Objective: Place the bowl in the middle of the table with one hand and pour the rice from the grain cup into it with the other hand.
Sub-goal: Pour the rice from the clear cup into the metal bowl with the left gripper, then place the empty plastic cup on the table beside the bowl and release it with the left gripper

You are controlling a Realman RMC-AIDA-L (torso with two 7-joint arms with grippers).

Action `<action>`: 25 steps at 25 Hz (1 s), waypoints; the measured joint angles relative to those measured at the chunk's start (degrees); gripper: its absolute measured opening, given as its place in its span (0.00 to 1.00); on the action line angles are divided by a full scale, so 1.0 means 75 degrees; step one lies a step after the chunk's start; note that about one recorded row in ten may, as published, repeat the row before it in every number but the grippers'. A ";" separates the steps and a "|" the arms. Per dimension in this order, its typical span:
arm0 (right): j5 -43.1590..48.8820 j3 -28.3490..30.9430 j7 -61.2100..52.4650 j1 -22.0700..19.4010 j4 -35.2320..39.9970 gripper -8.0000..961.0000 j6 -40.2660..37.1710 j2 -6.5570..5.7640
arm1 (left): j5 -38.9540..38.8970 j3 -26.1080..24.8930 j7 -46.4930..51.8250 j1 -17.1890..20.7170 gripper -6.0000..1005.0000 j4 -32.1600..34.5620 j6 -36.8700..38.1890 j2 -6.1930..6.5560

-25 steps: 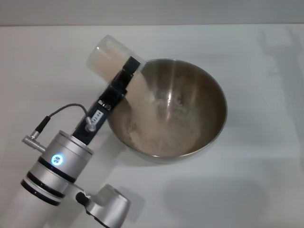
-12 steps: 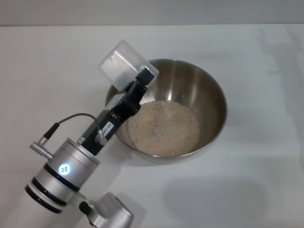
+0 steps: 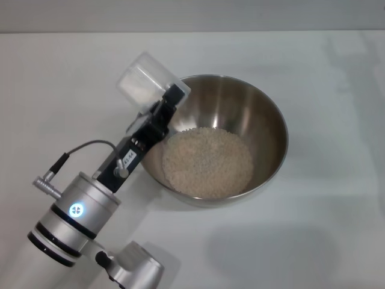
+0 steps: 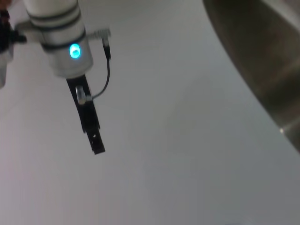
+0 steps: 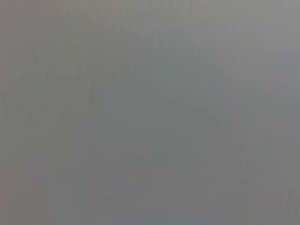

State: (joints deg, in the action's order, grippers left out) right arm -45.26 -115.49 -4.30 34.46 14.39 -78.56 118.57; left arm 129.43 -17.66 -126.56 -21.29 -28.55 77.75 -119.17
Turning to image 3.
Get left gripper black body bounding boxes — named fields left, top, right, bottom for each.
left=96, top=135, right=149, bottom=194

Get clear plastic measuring cup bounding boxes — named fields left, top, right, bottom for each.
left=115, top=52, right=192, bottom=136

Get white rice grains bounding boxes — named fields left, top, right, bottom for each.
left=162, top=126, right=253, bottom=196

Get stainless steel mixing bowl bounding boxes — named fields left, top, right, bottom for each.
left=140, top=74, right=289, bottom=208

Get grey left wrist cable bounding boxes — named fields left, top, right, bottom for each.
left=32, top=140, right=129, bottom=199

